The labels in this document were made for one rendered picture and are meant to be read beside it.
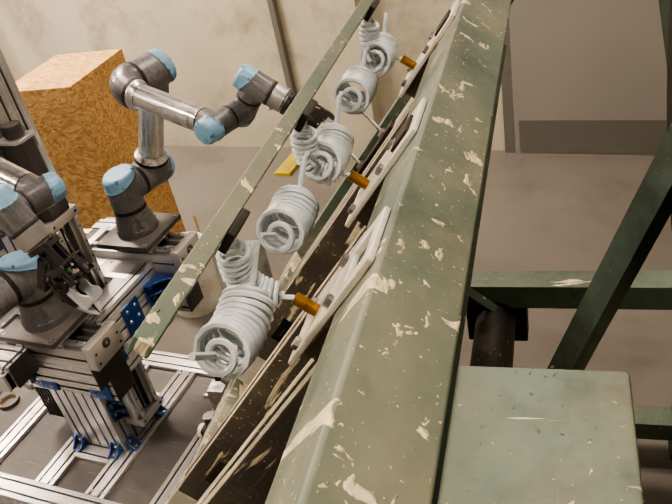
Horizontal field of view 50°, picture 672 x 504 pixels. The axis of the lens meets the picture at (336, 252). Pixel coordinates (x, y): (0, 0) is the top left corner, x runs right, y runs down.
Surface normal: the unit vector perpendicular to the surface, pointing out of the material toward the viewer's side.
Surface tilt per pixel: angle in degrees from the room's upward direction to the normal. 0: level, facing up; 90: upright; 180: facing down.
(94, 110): 90
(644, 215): 76
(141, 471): 0
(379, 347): 39
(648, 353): 0
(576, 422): 0
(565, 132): 90
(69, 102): 90
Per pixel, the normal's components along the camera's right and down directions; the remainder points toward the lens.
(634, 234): -0.84, 0.22
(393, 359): 0.46, -0.64
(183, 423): -0.18, -0.81
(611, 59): -0.36, 0.58
